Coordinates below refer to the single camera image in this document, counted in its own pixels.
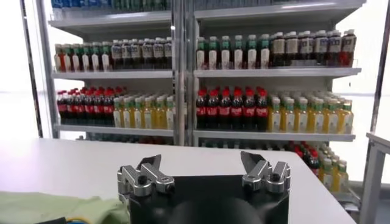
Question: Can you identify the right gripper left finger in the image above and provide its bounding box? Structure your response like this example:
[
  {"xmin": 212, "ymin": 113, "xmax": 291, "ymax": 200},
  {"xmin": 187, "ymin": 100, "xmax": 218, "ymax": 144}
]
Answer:
[{"xmin": 117, "ymin": 154, "xmax": 176, "ymax": 198}]

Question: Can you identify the cola bottle red cap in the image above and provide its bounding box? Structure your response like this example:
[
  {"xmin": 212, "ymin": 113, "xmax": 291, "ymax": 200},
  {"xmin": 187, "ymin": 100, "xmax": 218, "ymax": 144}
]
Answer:
[
  {"xmin": 243, "ymin": 88, "xmax": 256, "ymax": 131},
  {"xmin": 75, "ymin": 89, "xmax": 85, "ymax": 125},
  {"xmin": 255, "ymin": 88, "xmax": 269, "ymax": 132},
  {"xmin": 57, "ymin": 91, "xmax": 68, "ymax": 124},
  {"xmin": 66, "ymin": 90, "xmax": 76, "ymax": 125},
  {"xmin": 93, "ymin": 89, "xmax": 104, "ymax": 127},
  {"xmin": 308, "ymin": 150, "xmax": 321, "ymax": 177},
  {"xmin": 196, "ymin": 88, "xmax": 208, "ymax": 129},
  {"xmin": 207, "ymin": 88, "xmax": 219, "ymax": 130},
  {"xmin": 230, "ymin": 88, "xmax": 244, "ymax": 131},
  {"xmin": 103, "ymin": 88, "xmax": 115, "ymax": 127},
  {"xmin": 218, "ymin": 88, "xmax": 232, "ymax": 130},
  {"xmin": 84, "ymin": 89, "xmax": 94, "ymax": 126}
]

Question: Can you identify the yellow and blue cable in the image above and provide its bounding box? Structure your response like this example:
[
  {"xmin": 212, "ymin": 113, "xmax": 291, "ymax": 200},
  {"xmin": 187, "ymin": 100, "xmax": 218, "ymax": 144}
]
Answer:
[{"xmin": 42, "ymin": 216, "xmax": 94, "ymax": 224}]

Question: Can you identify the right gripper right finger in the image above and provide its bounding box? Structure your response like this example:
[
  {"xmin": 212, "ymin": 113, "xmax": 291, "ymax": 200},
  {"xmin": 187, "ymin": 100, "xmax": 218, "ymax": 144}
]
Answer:
[{"xmin": 239, "ymin": 150, "xmax": 291, "ymax": 195}]

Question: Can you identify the dark drink bottle cream label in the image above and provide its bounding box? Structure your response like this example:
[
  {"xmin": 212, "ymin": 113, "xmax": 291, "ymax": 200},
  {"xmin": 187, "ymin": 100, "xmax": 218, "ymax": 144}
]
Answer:
[
  {"xmin": 285, "ymin": 31, "xmax": 299, "ymax": 67},
  {"xmin": 271, "ymin": 32, "xmax": 286, "ymax": 68}
]

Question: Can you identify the black metal post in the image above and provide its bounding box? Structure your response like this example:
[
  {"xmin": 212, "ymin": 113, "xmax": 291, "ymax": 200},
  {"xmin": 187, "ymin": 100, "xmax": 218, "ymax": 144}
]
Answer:
[
  {"xmin": 19, "ymin": 0, "xmax": 43, "ymax": 138},
  {"xmin": 369, "ymin": 0, "xmax": 390, "ymax": 135}
]

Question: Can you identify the grey metal frame table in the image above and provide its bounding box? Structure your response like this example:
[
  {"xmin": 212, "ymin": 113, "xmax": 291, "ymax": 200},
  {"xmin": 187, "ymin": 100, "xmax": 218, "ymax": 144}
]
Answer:
[{"xmin": 359, "ymin": 132, "xmax": 390, "ymax": 224}]

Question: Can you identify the yellow juice bottle green label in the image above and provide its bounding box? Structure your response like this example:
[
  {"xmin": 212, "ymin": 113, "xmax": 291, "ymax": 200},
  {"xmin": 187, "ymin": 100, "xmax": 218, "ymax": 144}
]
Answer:
[
  {"xmin": 333, "ymin": 163, "xmax": 348, "ymax": 193},
  {"xmin": 268, "ymin": 97, "xmax": 283, "ymax": 133},
  {"xmin": 338, "ymin": 102, "xmax": 355, "ymax": 135},
  {"xmin": 295, "ymin": 97, "xmax": 310, "ymax": 133},
  {"xmin": 154, "ymin": 96, "xmax": 166, "ymax": 130},
  {"xmin": 324, "ymin": 99, "xmax": 339, "ymax": 134},
  {"xmin": 165, "ymin": 96, "xmax": 175, "ymax": 130},
  {"xmin": 143, "ymin": 96, "xmax": 155, "ymax": 129},
  {"xmin": 282, "ymin": 97, "xmax": 296, "ymax": 133},
  {"xmin": 122, "ymin": 97, "xmax": 133, "ymax": 128},
  {"xmin": 309, "ymin": 99, "xmax": 325, "ymax": 134},
  {"xmin": 133, "ymin": 97, "xmax": 144, "ymax": 129},
  {"xmin": 113, "ymin": 97, "xmax": 123, "ymax": 128},
  {"xmin": 321, "ymin": 158, "xmax": 335, "ymax": 189}
]

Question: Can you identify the light green shirt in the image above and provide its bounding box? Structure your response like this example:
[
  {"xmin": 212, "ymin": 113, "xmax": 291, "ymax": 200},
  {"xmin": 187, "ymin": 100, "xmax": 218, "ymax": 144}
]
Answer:
[{"xmin": 0, "ymin": 191, "xmax": 130, "ymax": 224}]

